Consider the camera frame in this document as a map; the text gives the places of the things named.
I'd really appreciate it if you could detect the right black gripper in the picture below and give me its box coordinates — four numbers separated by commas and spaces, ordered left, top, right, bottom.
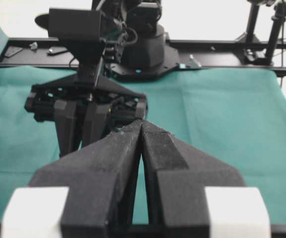
24, 74, 148, 157

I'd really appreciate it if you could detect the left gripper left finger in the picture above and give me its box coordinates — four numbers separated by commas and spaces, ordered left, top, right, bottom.
29, 120, 142, 238

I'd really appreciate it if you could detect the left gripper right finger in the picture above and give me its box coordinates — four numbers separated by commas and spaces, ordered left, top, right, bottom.
141, 121, 246, 231

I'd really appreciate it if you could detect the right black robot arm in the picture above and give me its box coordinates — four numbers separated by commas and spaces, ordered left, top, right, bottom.
24, 0, 179, 156

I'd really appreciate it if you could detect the green table cloth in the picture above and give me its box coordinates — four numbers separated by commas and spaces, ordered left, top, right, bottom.
0, 0, 286, 227

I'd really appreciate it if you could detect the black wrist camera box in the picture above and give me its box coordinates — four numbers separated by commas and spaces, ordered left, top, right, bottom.
48, 8, 102, 42

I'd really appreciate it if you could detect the black aluminium frame rail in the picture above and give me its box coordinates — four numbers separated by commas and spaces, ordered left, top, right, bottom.
0, 38, 286, 80

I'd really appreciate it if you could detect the black camera stand pole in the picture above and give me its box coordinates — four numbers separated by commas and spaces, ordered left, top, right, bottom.
235, 0, 262, 44

